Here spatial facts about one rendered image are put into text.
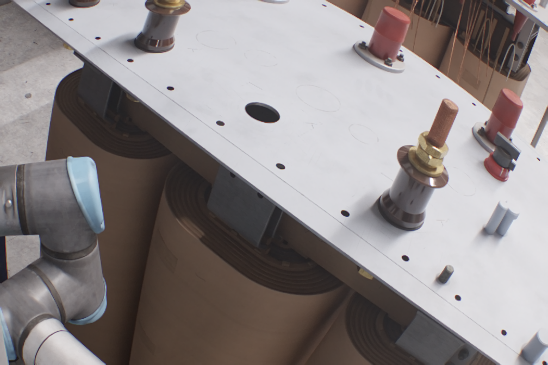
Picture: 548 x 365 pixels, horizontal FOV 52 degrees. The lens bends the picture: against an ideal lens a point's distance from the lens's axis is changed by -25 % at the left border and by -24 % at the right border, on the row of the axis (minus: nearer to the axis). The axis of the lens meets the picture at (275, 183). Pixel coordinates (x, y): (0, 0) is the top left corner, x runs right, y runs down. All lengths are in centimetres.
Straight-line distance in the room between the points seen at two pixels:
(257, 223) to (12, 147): 210
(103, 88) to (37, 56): 255
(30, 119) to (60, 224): 262
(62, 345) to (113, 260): 95
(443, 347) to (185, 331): 60
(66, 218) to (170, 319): 77
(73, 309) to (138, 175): 70
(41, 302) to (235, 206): 60
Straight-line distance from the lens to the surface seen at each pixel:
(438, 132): 97
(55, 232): 77
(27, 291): 77
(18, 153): 313
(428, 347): 119
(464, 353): 124
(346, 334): 125
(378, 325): 129
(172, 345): 155
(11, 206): 76
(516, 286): 108
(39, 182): 76
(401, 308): 129
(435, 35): 279
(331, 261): 132
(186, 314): 144
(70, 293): 80
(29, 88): 362
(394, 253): 98
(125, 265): 166
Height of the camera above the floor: 194
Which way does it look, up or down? 36 degrees down
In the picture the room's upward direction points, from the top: 22 degrees clockwise
